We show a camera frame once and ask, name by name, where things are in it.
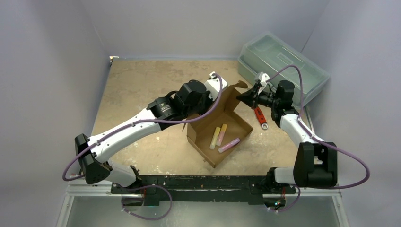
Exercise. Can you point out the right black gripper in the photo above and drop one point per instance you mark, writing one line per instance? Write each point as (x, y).
(255, 96)

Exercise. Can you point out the purple highlighter marker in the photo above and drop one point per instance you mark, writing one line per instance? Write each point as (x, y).
(228, 145)

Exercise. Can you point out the orange pink highlighter marker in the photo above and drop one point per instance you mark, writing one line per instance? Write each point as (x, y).
(221, 134)

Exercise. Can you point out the brown cardboard box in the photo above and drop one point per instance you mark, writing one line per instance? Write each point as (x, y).
(199, 133)

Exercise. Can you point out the yellow highlighter marker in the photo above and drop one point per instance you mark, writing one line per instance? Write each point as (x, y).
(214, 138)

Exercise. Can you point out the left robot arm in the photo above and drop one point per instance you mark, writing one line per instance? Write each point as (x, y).
(94, 152)

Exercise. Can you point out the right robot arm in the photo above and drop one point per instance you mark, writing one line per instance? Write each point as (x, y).
(316, 164)

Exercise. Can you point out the translucent green plastic toolbox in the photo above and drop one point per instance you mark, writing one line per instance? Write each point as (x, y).
(268, 54)

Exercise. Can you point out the red handled adjustable wrench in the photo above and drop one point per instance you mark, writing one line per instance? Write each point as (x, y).
(260, 117)

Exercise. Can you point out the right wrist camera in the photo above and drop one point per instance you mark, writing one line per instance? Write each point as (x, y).
(262, 80)

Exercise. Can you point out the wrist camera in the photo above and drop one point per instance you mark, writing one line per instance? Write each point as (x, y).
(213, 85)
(262, 80)

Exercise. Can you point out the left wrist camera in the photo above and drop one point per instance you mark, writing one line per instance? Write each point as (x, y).
(213, 85)

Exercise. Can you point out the aluminium frame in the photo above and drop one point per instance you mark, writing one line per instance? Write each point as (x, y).
(95, 206)

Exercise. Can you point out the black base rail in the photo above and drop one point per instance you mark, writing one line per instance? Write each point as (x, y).
(252, 189)

